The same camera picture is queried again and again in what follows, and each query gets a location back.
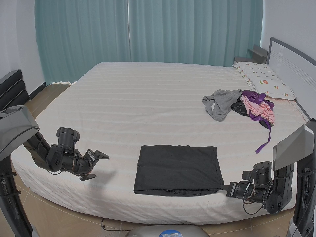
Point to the white printed pillow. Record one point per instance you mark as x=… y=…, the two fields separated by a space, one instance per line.
x=264 y=80

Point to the grey garment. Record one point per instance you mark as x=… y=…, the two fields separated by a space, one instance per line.
x=222 y=105

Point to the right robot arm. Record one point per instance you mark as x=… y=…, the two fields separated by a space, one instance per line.
x=284 y=179

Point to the white curtain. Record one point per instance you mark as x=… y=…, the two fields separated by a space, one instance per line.
x=61 y=82

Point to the grey bedside table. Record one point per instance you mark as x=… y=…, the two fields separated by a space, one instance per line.
x=256 y=53

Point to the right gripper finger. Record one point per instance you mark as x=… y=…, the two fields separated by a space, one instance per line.
x=224 y=188

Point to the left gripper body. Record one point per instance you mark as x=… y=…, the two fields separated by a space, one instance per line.
x=89 y=162

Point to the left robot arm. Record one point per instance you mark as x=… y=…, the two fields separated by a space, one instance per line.
x=39 y=149

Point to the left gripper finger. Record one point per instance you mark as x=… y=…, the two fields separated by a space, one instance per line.
x=87 y=177
x=101 y=155

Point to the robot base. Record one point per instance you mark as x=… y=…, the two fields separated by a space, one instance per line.
x=148 y=232

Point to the black chest of drawers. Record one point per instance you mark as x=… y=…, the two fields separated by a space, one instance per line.
x=12 y=90

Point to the pile of clothes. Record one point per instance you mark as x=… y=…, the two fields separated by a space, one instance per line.
x=256 y=107

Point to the bed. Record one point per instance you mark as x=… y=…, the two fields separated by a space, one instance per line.
x=148 y=102

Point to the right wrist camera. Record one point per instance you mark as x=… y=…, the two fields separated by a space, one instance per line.
x=246 y=176

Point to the black T-shirt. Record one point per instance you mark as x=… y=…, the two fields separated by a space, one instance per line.
x=177 y=169

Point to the blue-green curtain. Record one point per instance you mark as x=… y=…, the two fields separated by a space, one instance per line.
x=192 y=23
x=84 y=33

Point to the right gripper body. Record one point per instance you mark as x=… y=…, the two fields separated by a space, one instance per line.
x=237 y=189

